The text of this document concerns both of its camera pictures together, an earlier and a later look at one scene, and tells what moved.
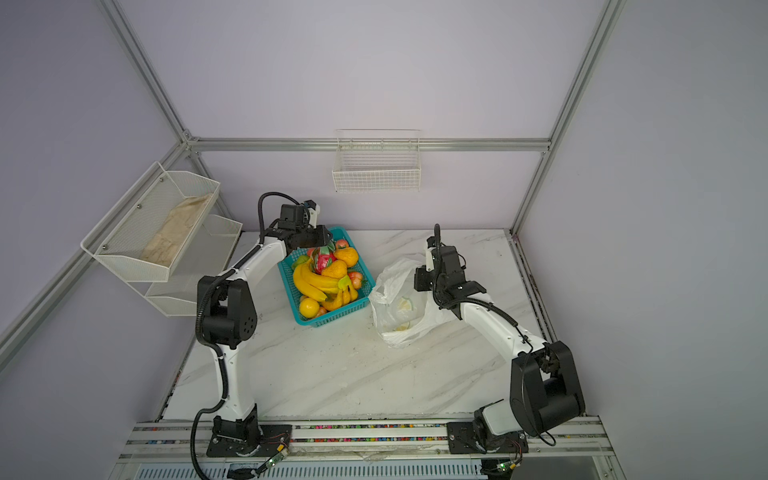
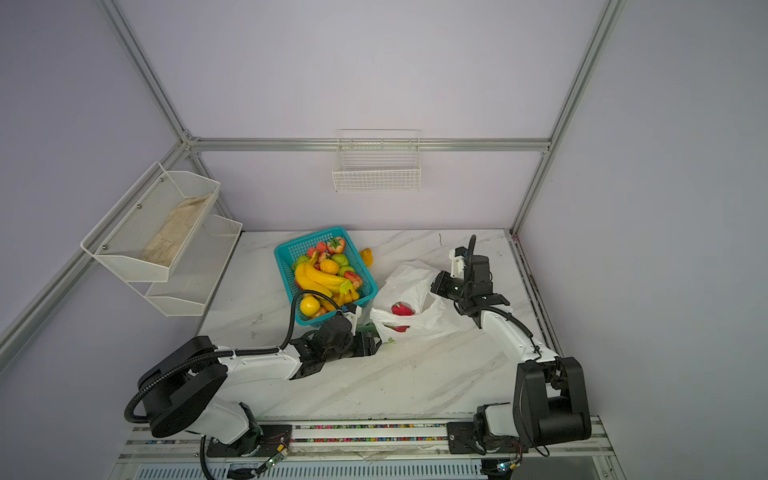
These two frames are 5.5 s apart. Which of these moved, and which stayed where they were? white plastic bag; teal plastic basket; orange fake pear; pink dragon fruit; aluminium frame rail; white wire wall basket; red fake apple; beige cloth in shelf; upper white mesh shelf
Moved: white plastic bag; orange fake pear; pink dragon fruit
Stayed: aluminium frame rail; beige cloth in shelf; teal plastic basket; upper white mesh shelf; white wire wall basket; red fake apple
